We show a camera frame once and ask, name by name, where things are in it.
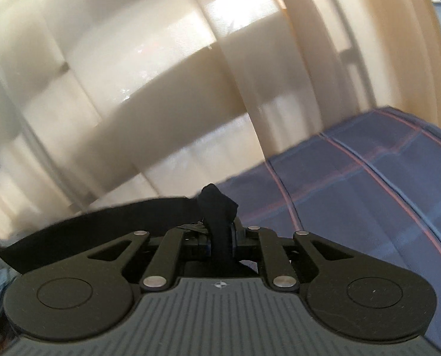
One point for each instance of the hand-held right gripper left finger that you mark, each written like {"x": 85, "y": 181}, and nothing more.
{"x": 201, "y": 247}

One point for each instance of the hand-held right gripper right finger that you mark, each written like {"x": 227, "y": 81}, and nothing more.
{"x": 243, "y": 241}

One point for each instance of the black pants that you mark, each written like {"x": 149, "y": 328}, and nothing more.
{"x": 94, "y": 226}

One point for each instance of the navy plaid blanket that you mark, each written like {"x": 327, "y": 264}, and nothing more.
{"x": 354, "y": 193}

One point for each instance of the cream panelled wardrobe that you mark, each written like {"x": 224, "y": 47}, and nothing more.
{"x": 139, "y": 81}

